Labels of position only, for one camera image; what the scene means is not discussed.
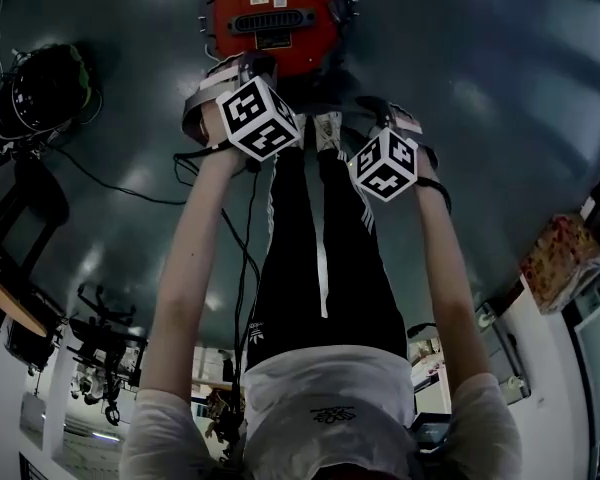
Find black wristband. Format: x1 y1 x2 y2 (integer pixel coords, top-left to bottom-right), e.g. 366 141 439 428
413 176 453 215

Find black frame chair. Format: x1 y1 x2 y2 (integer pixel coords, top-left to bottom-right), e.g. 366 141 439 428
0 157 72 282

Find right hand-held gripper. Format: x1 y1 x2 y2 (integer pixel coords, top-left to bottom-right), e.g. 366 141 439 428
348 96 439 203

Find black striped trousers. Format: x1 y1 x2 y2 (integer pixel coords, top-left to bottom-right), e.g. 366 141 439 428
243 145 410 372

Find white t-shirt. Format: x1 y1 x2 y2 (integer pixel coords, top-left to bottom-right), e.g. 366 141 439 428
118 345 525 480

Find person's left forearm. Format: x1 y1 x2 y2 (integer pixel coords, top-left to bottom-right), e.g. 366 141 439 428
138 142 254 399

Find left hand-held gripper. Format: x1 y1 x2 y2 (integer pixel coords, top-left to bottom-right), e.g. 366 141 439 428
182 51 302 163

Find black office chair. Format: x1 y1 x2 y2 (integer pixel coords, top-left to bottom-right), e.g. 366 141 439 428
65 282 150 427

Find red round vacuum cleaner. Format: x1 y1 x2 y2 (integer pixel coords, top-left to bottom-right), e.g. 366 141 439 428
197 0 360 78

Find colourful wrapped packet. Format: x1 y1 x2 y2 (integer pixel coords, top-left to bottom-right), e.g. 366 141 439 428
518 212 600 315

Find person's right forearm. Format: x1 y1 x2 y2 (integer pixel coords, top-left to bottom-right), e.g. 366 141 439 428
410 180 494 394

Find black floor cable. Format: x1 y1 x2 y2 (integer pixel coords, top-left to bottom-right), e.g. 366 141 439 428
44 143 189 206

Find wooden desk top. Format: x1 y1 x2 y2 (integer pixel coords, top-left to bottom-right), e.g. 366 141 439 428
0 261 49 339

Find black bag with cables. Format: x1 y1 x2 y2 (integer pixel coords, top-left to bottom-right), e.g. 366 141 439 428
0 42 103 170

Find white shoe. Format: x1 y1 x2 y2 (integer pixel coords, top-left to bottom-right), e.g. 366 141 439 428
293 113 309 150
313 111 344 155

